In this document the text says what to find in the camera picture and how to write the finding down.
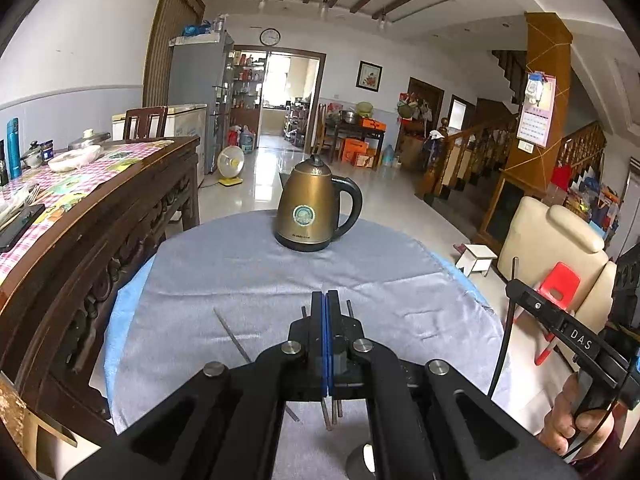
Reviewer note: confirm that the round wall clock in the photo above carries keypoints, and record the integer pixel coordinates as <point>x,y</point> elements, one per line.
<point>270,36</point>

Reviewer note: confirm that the wooden staircase railing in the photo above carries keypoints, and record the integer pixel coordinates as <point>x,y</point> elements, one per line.
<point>465,155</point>

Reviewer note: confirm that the blue water jug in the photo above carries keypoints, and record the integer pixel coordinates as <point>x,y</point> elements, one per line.
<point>248,141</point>

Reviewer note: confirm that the framed wall picture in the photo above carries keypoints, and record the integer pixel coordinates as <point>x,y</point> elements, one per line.
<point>369,76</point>

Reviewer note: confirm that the red checkered tablecloth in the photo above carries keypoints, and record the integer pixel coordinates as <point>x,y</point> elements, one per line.
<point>75,175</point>

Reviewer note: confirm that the light blue cloth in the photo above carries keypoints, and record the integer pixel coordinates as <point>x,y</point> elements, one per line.
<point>117,320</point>

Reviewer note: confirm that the bronze electric kettle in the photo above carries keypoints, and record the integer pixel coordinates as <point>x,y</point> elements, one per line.
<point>305,200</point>

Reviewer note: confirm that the dark wooden side table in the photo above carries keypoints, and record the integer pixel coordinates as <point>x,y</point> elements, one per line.
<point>350,127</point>

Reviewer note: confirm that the red plastic chair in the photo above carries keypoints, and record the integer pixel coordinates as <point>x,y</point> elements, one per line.
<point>560,285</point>

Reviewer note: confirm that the grey refrigerator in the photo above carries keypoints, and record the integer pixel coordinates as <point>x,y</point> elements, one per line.
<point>195,75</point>

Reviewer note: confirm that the metal chopstick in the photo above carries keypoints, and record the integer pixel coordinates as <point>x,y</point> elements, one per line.
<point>232,335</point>

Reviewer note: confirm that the person's right hand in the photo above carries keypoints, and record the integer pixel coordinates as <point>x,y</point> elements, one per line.
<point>557,420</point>

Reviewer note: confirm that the person's right forearm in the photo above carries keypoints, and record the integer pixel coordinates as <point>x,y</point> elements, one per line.
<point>615,442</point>

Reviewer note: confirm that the dark wooden chair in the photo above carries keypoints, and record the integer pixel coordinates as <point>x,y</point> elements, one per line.
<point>145,122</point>

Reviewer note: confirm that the wooden pillar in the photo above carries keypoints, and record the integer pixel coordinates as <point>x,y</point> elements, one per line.
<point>545,110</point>

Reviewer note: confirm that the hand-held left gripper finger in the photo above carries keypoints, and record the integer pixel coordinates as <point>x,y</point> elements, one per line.
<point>331,345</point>
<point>322,345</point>

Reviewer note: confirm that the small white stool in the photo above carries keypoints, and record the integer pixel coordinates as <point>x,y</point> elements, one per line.
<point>477,255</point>

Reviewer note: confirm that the blue thermos bottle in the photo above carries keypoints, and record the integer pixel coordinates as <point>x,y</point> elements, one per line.
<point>14,150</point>

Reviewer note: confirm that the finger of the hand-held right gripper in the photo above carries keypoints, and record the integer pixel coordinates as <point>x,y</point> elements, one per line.
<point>560,320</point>

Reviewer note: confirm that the steel pot with lid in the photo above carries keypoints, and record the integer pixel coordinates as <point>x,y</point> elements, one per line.
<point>89,140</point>

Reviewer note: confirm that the white chest freezer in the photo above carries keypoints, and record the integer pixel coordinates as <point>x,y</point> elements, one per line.
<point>187,125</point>

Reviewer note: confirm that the clear water bottle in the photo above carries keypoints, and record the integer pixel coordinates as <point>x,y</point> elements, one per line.
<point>388,156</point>

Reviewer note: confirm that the cream leather armchair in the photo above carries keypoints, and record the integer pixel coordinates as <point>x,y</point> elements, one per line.
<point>540,230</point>

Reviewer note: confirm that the small glass-lidded pot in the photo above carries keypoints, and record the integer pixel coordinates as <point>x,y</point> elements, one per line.
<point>33,156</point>

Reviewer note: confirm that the tall brown door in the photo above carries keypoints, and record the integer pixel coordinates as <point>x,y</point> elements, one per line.
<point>172,35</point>

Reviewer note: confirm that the dark bottle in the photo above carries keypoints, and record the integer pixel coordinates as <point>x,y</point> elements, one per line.
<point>4,165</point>

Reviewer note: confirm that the grey fleece cloth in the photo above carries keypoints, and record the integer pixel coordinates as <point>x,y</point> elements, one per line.
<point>200,270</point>

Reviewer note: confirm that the metal tongs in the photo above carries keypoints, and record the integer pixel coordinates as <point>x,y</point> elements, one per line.
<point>339,407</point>

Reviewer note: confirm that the white bowl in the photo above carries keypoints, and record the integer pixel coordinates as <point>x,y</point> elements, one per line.
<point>75,159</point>

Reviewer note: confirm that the black tablet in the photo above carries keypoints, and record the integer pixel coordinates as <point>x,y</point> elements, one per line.
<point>20,227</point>

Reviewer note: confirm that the wall calendar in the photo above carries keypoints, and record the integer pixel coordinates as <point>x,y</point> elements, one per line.
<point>535,120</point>

